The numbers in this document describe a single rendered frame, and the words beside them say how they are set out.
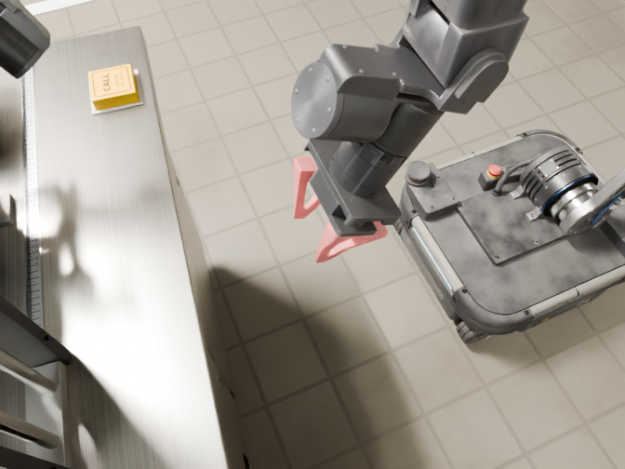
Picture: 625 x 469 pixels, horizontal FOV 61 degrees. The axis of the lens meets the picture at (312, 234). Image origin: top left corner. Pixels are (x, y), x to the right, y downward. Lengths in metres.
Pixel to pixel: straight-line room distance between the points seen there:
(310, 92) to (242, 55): 1.96
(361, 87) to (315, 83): 0.04
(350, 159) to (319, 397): 1.17
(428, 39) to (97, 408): 0.54
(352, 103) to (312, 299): 1.31
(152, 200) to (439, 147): 1.43
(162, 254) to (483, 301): 0.96
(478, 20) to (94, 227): 0.59
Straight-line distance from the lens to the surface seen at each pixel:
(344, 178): 0.49
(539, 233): 1.62
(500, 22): 0.41
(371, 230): 0.50
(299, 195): 0.55
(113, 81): 0.95
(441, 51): 0.42
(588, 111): 2.38
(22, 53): 0.73
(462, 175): 1.68
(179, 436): 0.66
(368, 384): 1.60
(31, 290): 0.79
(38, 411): 0.70
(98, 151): 0.89
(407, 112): 0.44
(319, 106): 0.40
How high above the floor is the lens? 1.54
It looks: 59 degrees down
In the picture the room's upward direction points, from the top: straight up
